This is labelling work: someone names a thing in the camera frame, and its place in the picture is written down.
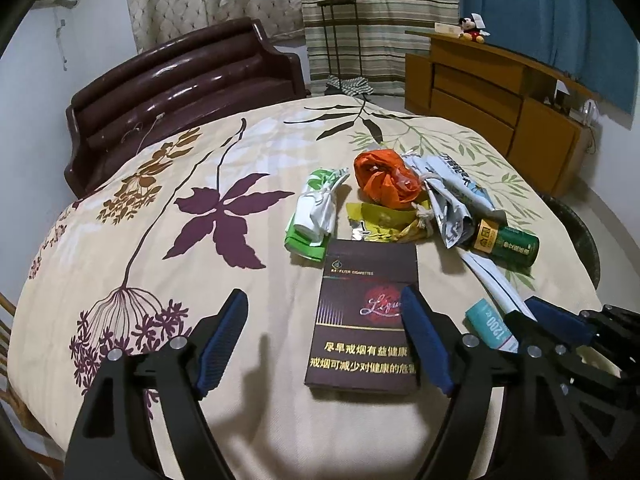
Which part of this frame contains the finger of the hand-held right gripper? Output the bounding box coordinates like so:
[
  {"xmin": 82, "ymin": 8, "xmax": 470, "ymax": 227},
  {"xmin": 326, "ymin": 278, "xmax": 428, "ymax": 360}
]
[
  {"xmin": 505, "ymin": 310, "xmax": 640, "ymax": 411},
  {"xmin": 529, "ymin": 296, "xmax": 640, "ymax": 350}
]

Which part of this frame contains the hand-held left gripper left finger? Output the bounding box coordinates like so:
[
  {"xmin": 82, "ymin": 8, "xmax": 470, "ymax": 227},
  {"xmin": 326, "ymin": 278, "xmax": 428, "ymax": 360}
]
[{"xmin": 62, "ymin": 289, "xmax": 251, "ymax": 480}]

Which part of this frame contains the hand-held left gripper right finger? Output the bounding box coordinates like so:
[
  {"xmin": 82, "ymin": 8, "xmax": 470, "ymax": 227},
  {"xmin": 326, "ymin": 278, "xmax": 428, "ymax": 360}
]
[{"xmin": 400, "ymin": 285, "xmax": 623, "ymax": 480}]

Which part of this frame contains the teal and white packet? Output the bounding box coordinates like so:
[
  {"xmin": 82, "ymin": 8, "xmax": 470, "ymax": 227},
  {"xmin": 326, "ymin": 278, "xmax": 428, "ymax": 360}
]
[{"xmin": 464, "ymin": 298, "xmax": 521, "ymax": 353}]

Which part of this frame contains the long white wrapper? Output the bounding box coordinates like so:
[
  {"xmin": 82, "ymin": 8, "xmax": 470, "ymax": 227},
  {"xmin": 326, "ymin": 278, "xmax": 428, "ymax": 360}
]
[{"xmin": 460, "ymin": 250, "xmax": 536, "ymax": 316}]

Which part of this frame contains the dark cigarette carton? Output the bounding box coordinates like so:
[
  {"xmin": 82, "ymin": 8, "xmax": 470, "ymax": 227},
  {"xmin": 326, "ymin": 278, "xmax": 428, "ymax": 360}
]
[{"xmin": 304, "ymin": 239, "xmax": 421, "ymax": 395}]

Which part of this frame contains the green can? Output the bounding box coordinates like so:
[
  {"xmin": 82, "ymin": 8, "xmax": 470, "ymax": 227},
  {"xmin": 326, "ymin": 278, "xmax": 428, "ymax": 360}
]
[{"xmin": 470, "ymin": 219, "xmax": 541, "ymax": 267}]

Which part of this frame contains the black trash bin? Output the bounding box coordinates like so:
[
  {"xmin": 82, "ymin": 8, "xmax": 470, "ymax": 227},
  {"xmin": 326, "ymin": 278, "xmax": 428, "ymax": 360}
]
[{"xmin": 542, "ymin": 195, "xmax": 601, "ymax": 291}]

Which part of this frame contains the yellow snack wrapper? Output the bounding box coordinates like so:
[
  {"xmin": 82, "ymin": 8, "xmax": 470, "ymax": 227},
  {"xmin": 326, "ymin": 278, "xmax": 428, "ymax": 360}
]
[{"xmin": 346, "ymin": 199, "xmax": 433, "ymax": 245}]

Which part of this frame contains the white blue wrapper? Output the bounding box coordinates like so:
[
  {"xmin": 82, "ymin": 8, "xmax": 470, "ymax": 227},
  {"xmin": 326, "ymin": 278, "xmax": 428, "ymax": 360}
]
[{"xmin": 404, "ymin": 152, "xmax": 501, "ymax": 251}]

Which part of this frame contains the green and white wrapper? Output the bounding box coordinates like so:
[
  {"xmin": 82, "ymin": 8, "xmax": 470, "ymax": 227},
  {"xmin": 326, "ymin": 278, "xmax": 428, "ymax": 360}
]
[{"xmin": 284, "ymin": 167, "xmax": 351, "ymax": 261}]

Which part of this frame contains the orange plastic bag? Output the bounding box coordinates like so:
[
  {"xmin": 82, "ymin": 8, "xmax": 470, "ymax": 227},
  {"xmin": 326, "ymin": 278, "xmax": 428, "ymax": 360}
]
[{"xmin": 354, "ymin": 150, "xmax": 423, "ymax": 208}]

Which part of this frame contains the floral beige bedsheet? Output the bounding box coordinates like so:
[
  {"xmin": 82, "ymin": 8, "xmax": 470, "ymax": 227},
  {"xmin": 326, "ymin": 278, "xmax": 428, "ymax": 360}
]
[{"xmin": 7, "ymin": 94, "xmax": 601, "ymax": 480}]

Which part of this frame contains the white charger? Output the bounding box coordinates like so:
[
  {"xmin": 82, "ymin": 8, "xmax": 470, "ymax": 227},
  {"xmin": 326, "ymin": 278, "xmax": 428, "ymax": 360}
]
[{"xmin": 575, "ymin": 101, "xmax": 601, "ymax": 126}]

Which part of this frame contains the wooden cabinet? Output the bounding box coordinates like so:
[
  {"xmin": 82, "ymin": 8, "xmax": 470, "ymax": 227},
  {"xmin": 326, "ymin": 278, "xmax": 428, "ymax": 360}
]
[{"xmin": 404, "ymin": 30, "xmax": 598, "ymax": 196}]

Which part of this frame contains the dark red leather sofa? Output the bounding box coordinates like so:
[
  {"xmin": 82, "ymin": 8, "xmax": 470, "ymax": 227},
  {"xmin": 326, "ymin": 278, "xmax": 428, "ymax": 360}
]
[{"xmin": 65, "ymin": 16, "xmax": 311, "ymax": 198}]

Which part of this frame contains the striped cloth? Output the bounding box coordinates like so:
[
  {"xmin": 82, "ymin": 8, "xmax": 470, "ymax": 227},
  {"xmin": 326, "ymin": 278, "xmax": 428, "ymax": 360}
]
[{"xmin": 325, "ymin": 75, "xmax": 375, "ymax": 98}]

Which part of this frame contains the mouse plush toy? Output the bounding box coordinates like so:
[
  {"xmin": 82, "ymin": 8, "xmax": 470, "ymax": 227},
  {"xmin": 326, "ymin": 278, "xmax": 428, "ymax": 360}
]
[{"xmin": 457, "ymin": 16, "xmax": 488, "ymax": 43}]

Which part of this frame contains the striped curtain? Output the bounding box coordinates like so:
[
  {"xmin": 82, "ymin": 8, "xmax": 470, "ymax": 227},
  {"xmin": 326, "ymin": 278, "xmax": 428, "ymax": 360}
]
[{"xmin": 295, "ymin": 0, "xmax": 460, "ymax": 96}]

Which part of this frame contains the blue curtain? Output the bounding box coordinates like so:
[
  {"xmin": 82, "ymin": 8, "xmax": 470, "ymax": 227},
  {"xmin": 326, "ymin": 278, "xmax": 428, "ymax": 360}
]
[{"xmin": 457, "ymin": 0, "xmax": 640, "ymax": 116}]

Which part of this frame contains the black metal plant stand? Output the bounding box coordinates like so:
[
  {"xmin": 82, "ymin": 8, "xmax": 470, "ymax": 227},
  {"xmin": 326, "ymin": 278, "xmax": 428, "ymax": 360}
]
[{"xmin": 316, "ymin": 0, "xmax": 363, "ymax": 91}]

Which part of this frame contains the white charging cable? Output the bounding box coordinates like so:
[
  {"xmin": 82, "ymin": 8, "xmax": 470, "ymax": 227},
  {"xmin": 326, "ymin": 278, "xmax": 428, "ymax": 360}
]
[{"xmin": 117, "ymin": 112, "xmax": 166, "ymax": 151}]

